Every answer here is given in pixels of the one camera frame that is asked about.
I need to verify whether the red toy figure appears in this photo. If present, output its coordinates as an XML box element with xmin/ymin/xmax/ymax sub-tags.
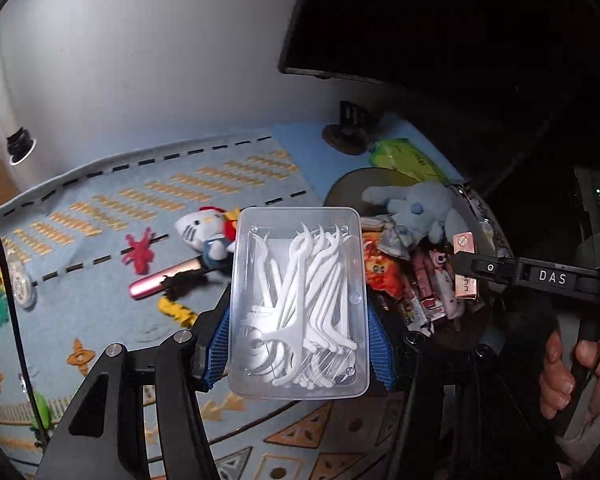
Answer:
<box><xmin>121</xmin><ymin>228</ymin><xmax>155</xmax><ymax>275</ymax></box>

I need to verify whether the black cable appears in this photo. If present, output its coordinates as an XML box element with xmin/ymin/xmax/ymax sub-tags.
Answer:
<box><xmin>0</xmin><ymin>199</ymin><xmax>52</xmax><ymax>449</ymax></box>

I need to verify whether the black toy figure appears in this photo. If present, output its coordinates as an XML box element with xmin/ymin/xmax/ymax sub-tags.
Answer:
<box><xmin>161</xmin><ymin>270</ymin><xmax>223</xmax><ymax>301</ymax></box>

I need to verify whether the yellow toy figure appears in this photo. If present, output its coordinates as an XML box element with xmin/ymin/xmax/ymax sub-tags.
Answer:
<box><xmin>158</xmin><ymin>296</ymin><xmax>198</xmax><ymax>328</ymax></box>

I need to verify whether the round storage basket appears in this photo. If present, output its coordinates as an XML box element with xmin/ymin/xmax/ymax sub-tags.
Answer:
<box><xmin>325</xmin><ymin>168</ymin><xmax>513</xmax><ymax>351</ymax></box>

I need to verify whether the green toy figure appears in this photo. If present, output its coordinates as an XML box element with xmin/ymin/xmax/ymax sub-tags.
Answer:
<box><xmin>31</xmin><ymin>390</ymin><xmax>52</xmax><ymax>430</ymax></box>

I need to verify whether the hello kitty plush toy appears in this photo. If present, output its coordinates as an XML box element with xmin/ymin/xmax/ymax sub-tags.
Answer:
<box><xmin>175</xmin><ymin>206</ymin><xmax>237</xmax><ymax>270</ymax></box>

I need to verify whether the green snack bag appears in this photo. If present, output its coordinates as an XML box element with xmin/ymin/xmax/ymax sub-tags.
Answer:
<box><xmin>370</xmin><ymin>139</ymin><xmax>450</xmax><ymax>184</ymax></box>

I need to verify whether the clear correction tape dispenser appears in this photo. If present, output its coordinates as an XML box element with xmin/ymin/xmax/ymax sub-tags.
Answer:
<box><xmin>7</xmin><ymin>252</ymin><xmax>36</xmax><ymax>311</ymax></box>

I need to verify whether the grey blue plush bunny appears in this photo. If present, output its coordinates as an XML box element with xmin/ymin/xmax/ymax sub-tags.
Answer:
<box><xmin>362</xmin><ymin>181</ymin><xmax>469</xmax><ymax>248</ymax></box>

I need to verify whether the black monitor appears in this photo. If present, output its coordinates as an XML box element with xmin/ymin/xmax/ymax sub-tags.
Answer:
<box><xmin>278</xmin><ymin>0</ymin><xmax>479</xmax><ymax>84</ymax></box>

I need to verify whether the orange snack packet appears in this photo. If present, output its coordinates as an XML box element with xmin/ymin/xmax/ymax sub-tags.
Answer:
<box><xmin>363</xmin><ymin>240</ymin><xmax>405</xmax><ymax>300</ymax></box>

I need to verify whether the round brown stand base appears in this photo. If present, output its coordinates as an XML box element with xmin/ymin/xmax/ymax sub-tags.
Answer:
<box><xmin>322</xmin><ymin>101</ymin><xmax>374</xmax><ymax>156</ymax></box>

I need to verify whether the pink metallic tube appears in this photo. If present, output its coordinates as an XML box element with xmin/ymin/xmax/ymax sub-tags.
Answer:
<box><xmin>129</xmin><ymin>258</ymin><xmax>208</xmax><ymax>300</ymax></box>

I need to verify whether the person's right hand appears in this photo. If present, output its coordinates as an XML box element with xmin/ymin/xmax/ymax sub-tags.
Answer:
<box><xmin>538</xmin><ymin>328</ymin><xmax>600</xmax><ymax>424</ymax></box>

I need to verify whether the clear floss pick box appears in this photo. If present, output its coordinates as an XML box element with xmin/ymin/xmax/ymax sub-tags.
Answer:
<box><xmin>227</xmin><ymin>207</ymin><xmax>370</xmax><ymax>401</ymax></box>

